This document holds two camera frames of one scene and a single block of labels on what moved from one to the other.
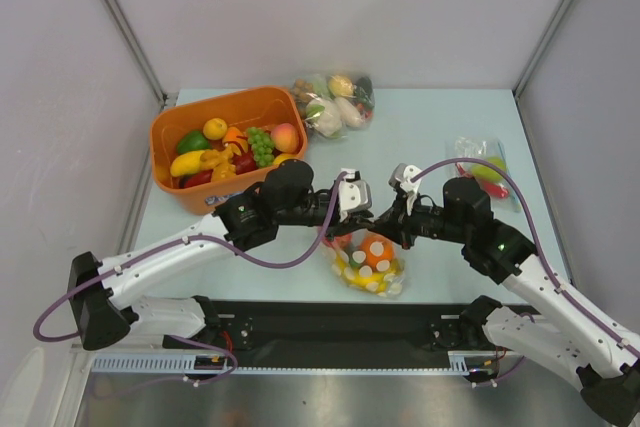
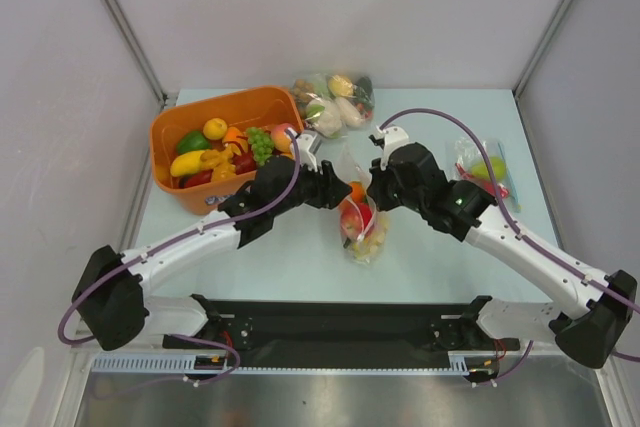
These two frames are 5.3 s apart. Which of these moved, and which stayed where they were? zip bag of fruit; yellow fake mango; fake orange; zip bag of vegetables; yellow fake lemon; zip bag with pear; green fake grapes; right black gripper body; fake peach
Moved: fake orange; right black gripper body; zip bag of fruit
Stayed: zip bag with pear; zip bag of vegetables; green fake grapes; yellow fake lemon; yellow fake mango; fake peach
